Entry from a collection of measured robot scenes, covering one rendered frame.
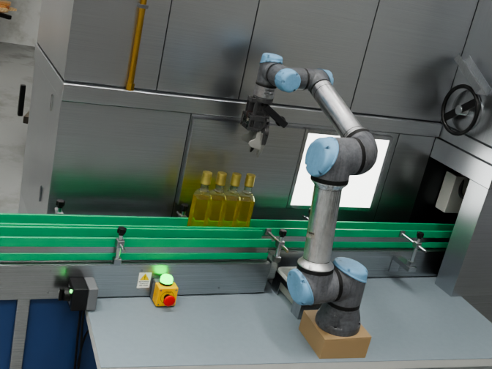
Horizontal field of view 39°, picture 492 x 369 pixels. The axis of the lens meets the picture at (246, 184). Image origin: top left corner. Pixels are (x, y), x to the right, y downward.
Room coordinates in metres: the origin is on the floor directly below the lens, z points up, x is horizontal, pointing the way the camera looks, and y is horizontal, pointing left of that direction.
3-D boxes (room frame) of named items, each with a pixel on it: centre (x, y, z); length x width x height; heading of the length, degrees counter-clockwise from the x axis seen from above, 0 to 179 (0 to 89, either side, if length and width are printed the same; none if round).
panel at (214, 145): (2.64, -0.16, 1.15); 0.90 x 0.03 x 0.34; 118
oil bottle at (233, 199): (2.38, 0.04, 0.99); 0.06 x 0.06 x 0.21; 28
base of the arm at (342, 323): (2.06, -0.40, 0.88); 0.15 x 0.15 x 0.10
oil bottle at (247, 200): (2.41, -0.01, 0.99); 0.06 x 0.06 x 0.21; 28
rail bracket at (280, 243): (2.34, -0.16, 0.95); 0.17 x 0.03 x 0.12; 28
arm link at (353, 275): (2.05, -0.39, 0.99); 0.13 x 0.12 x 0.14; 121
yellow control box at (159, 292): (2.08, 0.19, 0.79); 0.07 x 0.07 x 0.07; 28
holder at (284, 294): (2.33, -0.29, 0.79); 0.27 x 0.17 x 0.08; 28
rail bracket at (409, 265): (2.64, -0.72, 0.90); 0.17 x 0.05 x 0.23; 28
